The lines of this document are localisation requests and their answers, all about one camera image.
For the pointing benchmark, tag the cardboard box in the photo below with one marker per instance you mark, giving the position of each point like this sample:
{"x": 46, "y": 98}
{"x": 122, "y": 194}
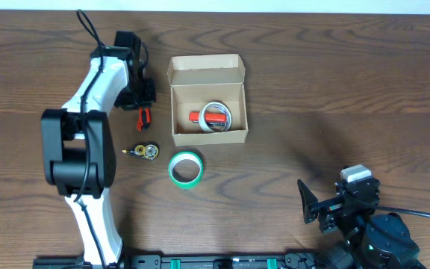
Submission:
{"x": 194, "y": 81}

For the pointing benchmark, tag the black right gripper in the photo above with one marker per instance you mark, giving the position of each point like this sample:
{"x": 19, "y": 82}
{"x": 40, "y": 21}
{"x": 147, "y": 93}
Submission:
{"x": 322, "y": 209}

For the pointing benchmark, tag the red stapler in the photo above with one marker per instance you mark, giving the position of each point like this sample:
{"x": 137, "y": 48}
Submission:
{"x": 212, "y": 118}

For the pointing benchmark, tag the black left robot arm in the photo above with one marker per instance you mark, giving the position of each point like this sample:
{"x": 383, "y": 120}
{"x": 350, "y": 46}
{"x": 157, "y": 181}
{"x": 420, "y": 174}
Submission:
{"x": 79, "y": 158}

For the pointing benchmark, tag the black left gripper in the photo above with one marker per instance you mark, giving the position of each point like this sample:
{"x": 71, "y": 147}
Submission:
{"x": 140, "y": 99}

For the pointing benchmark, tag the red utility knife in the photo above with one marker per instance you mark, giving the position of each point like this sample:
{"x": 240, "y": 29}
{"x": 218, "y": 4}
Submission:
{"x": 144, "y": 119}

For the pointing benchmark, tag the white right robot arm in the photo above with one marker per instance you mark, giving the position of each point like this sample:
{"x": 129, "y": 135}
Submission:
{"x": 369, "y": 240}

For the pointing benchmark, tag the white tape roll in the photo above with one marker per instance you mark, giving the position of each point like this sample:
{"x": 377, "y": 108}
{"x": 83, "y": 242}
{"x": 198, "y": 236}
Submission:
{"x": 223, "y": 109}

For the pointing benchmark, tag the black yellow correction tape dispenser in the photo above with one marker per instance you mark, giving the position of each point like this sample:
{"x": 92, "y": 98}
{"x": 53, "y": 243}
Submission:
{"x": 148, "y": 151}

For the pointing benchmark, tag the green tape roll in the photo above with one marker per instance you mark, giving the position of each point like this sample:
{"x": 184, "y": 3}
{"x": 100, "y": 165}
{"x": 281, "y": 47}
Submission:
{"x": 185, "y": 156}

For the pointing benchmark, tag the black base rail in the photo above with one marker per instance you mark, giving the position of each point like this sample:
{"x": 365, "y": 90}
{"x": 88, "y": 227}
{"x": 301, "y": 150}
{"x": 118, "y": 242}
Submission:
{"x": 274, "y": 261}

